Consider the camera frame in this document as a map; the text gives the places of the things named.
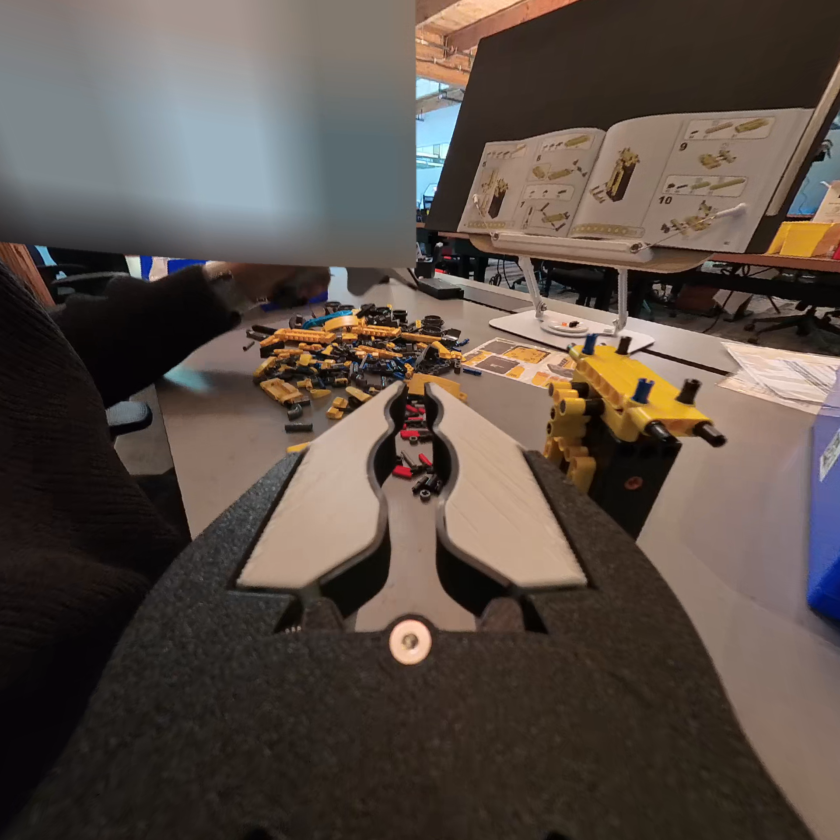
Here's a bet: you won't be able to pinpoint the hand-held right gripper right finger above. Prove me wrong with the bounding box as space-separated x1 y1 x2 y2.
425 382 588 618

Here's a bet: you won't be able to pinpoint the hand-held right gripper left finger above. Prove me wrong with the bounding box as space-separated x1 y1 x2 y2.
236 381 406 618

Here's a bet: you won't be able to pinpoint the pile of mixed toy bricks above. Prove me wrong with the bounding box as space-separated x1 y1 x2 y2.
246 302 470 421

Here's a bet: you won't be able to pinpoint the heap of black red pins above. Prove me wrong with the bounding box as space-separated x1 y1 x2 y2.
390 394 447 503

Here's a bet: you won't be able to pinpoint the yellow curved panel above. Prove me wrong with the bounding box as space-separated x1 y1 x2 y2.
406 373 468 403

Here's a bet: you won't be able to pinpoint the black yellow brick model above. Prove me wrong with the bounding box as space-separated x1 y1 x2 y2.
543 333 728 540

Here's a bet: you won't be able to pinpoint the person's left forearm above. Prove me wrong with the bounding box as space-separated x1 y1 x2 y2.
49 262 244 408

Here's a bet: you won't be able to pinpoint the person's left hand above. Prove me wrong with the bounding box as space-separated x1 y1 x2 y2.
206 262 330 311

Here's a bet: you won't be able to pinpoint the yellow sticker sheet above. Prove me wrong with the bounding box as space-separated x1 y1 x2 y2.
461 337 580 388

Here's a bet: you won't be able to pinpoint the white book stand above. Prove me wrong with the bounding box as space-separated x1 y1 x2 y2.
469 200 750 357

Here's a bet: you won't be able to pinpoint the instruction booklet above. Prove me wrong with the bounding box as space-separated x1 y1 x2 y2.
457 108 816 253

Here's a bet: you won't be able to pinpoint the printed paper sheets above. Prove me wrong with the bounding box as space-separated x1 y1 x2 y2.
717 341 840 416

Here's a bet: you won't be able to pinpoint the blue bin with tag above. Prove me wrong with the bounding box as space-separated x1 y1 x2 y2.
806 371 840 623

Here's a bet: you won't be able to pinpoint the black board panel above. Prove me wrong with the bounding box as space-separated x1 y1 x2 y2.
425 0 840 256

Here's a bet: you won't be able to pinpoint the yellow bin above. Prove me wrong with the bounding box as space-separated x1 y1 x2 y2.
766 222 840 258

